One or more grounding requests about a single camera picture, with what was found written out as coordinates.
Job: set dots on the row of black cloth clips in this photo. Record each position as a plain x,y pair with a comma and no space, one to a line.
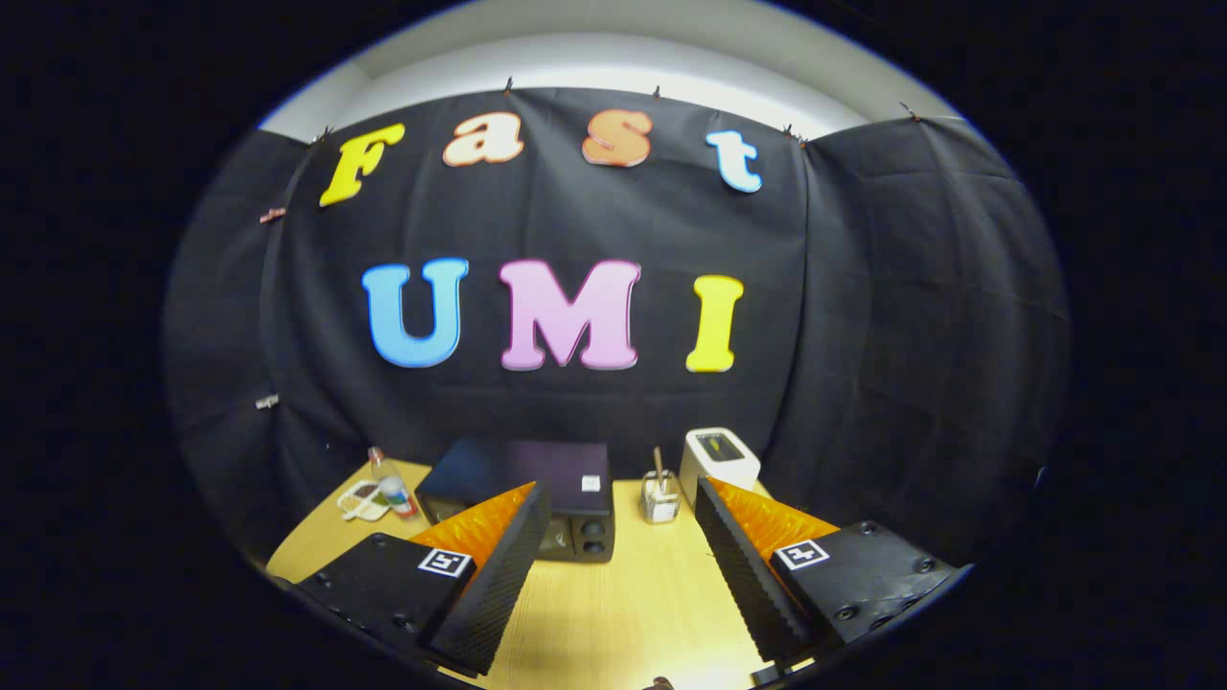
508,86

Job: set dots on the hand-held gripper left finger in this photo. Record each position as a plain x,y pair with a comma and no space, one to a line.
498,580

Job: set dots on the black toaster oven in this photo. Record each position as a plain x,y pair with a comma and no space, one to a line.
518,470

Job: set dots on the silver clip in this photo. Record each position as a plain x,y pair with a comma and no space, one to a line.
266,402

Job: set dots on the clear water bottle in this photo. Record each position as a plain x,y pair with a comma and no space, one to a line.
393,489

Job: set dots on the white sectioned snack dish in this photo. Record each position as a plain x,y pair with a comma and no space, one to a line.
362,500

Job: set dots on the glass jar with stick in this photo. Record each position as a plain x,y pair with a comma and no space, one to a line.
660,503

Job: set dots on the white toaster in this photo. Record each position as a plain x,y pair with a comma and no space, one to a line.
719,465

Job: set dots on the red clip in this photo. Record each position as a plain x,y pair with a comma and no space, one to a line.
272,215

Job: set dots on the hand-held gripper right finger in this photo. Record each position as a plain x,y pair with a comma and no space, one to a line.
743,580

